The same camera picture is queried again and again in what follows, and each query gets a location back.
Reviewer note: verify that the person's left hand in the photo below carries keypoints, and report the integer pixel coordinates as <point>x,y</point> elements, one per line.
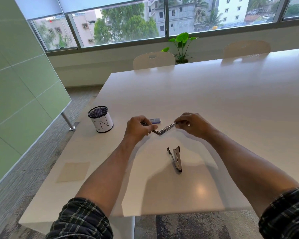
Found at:
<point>136,128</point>

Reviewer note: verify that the person's right hand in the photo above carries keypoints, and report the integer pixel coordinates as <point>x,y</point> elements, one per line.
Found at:
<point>193,124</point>

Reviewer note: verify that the person's right fingers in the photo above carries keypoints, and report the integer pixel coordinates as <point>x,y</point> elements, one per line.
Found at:
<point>183,121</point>

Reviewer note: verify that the person's left thumb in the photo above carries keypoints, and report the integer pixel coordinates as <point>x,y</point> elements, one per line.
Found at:
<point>150,127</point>

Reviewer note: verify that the silver stapler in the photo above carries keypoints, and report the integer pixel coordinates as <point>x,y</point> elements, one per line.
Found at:
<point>176,159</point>
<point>164,129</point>

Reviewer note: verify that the person's left forearm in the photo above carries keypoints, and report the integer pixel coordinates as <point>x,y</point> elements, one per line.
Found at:
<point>109,171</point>

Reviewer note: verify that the person's right forearm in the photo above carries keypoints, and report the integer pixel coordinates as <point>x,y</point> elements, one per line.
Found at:
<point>246,166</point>

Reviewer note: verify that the blue staple box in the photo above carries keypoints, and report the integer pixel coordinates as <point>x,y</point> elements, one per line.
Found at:
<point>155,120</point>

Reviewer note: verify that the closed silver stapler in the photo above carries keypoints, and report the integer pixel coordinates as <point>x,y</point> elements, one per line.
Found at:
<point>176,159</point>

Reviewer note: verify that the black mesh pen holder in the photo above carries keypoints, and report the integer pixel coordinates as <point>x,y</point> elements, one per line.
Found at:
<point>100,119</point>

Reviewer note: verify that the white chair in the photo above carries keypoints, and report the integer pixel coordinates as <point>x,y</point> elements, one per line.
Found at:
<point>153,60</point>
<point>246,49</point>

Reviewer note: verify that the green potted plant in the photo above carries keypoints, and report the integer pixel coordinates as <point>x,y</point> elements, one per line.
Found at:
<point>181,47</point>

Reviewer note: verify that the metal partition leg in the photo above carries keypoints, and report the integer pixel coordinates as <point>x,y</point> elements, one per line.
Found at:
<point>68,122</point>

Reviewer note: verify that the beige paper sheet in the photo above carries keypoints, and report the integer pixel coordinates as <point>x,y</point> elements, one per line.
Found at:
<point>73,171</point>

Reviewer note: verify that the plaid left sleeve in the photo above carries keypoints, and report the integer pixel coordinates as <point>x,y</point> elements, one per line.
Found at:
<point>81,220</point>

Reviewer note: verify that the plaid sleeve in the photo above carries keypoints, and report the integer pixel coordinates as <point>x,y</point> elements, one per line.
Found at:
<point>81,220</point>
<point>286,214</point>

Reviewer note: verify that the green glass partition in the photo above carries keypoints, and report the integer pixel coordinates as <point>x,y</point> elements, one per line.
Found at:
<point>20,84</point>

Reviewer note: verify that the plaid right sleeve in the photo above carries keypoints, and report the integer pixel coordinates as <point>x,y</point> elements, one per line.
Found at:
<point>286,214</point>

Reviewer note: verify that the white roller blind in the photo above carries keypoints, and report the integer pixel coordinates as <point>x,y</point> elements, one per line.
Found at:
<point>64,6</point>

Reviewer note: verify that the window frame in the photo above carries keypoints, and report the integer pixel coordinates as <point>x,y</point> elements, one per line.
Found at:
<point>164,34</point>

